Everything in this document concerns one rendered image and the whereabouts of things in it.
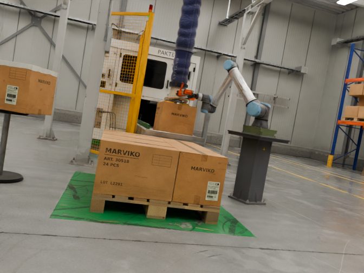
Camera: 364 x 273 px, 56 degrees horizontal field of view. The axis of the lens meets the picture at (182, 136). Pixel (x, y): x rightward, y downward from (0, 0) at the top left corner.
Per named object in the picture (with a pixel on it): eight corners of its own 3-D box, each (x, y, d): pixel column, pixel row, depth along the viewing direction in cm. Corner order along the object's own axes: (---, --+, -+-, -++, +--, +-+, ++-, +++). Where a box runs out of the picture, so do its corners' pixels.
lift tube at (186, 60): (167, 86, 429) (181, 3, 423) (184, 89, 434) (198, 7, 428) (170, 85, 408) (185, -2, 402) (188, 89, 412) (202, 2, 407)
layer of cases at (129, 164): (98, 165, 367) (104, 129, 365) (187, 176, 388) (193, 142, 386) (92, 193, 250) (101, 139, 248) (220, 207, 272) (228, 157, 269)
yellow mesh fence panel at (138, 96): (79, 157, 489) (101, 10, 478) (84, 156, 498) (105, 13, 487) (128, 169, 452) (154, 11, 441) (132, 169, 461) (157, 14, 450)
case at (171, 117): (152, 132, 447) (157, 102, 445) (181, 136, 456) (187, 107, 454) (158, 136, 389) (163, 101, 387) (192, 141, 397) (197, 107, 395)
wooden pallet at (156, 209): (96, 178, 368) (98, 165, 367) (185, 189, 389) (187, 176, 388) (89, 212, 251) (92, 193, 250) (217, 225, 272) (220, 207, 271)
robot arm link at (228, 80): (237, 62, 402) (208, 110, 424) (232, 60, 392) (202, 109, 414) (244, 66, 396) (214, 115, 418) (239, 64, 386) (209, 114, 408)
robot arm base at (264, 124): (259, 127, 393) (261, 118, 392) (271, 129, 377) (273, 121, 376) (247, 125, 383) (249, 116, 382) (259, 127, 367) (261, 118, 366)
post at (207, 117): (193, 179, 462) (205, 106, 457) (197, 180, 463) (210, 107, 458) (194, 180, 455) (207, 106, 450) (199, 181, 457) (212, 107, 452)
